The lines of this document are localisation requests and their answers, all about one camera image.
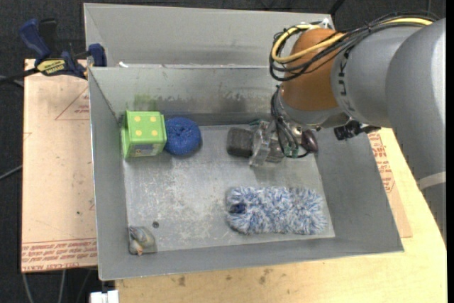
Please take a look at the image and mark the grey metal bin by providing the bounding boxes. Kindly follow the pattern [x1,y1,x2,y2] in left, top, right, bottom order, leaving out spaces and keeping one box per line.
[83,2,406,282]

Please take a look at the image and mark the green dice cube yellow dots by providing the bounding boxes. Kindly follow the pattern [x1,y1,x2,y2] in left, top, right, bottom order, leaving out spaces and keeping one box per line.
[120,110,168,160]

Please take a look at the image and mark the blue round scrubber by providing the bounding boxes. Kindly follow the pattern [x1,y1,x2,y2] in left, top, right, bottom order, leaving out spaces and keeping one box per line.
[163,116,204,157]

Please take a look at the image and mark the dark grey block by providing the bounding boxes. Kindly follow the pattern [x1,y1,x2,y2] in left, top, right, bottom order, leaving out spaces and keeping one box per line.
[226,126,256,159]

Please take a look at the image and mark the small grey toy animal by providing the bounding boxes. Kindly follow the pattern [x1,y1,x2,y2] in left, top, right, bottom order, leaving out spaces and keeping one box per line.
[127,225,157,257]

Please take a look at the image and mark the blue and white fluffy duster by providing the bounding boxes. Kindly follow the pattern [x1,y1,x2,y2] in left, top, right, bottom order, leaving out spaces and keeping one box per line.
[224,184,329,236]

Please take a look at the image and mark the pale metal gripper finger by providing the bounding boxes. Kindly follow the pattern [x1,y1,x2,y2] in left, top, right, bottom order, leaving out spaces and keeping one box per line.
[252,120,273,150]
[248,146,270,167]

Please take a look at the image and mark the brown cardboard board red print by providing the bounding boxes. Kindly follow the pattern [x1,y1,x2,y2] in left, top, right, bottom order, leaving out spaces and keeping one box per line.
[20,58,414,275]

